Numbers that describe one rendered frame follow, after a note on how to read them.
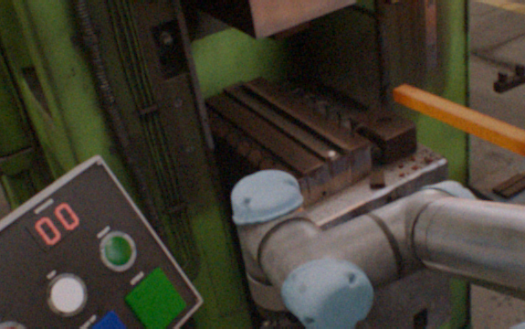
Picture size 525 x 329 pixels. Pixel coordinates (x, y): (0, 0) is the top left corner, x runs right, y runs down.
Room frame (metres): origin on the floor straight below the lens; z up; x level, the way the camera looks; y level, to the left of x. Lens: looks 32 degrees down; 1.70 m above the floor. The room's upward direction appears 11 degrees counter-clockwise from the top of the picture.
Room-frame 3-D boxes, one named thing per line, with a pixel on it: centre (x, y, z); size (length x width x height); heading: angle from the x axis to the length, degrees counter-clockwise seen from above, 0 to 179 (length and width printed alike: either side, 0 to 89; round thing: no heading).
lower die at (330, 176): (1.30, -0.03, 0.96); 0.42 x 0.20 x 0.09; 25
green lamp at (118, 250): (0.83, 0.23, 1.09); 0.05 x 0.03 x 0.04; 115
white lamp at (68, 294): (0.75, 0.30, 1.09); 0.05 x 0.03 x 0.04; 115
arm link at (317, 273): (0.54, -0.05, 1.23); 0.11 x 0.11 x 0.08; 19
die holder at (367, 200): (1.33, -0.08, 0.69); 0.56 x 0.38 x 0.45; 25
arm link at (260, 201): (0.62, 0.00, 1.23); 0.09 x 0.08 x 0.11; 19
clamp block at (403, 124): (1.24, -0.26, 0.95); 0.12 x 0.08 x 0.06; 25
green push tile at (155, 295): (0.80, 0.20, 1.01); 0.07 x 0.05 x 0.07; 140
